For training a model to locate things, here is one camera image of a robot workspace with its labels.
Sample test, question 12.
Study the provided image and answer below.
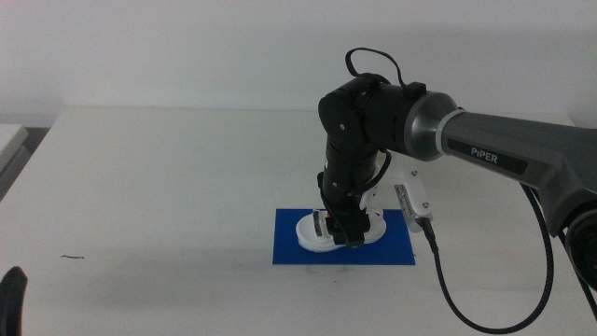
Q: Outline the short black wrist cable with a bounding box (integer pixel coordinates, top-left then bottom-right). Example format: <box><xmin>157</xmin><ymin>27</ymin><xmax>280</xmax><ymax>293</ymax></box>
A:
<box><xmin>360</xmin><ymin>148</ymin><xmax>394</xmax><ymax>195</ymax></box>

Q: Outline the thin black looped cable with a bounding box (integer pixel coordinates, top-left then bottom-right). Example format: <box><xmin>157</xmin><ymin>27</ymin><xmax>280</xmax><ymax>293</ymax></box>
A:
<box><xmin>344</xmin><ymin>47</ymin><xmax>428</xmax><ymax>100</ymax></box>

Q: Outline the blue rectangular mat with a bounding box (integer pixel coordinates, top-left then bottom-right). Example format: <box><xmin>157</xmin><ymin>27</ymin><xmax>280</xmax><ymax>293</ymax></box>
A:
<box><xmin>271</xmin><ymin>207</ymin><xmax>417</xmax><ymax>267</ymax></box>

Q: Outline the black braided camera cable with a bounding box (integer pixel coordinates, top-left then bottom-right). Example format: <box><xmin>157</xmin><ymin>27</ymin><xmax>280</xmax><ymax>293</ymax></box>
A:
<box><xmin>419</xmin><ymin>183</ymin><xmax>556</xmax><ymax>336</ymax></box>

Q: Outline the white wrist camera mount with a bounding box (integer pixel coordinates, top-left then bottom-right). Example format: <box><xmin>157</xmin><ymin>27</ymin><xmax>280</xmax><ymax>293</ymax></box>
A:
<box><xmin>357</xmin><ymin>153</ymin><xmax>435</xmax><ymax>233</ymax></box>

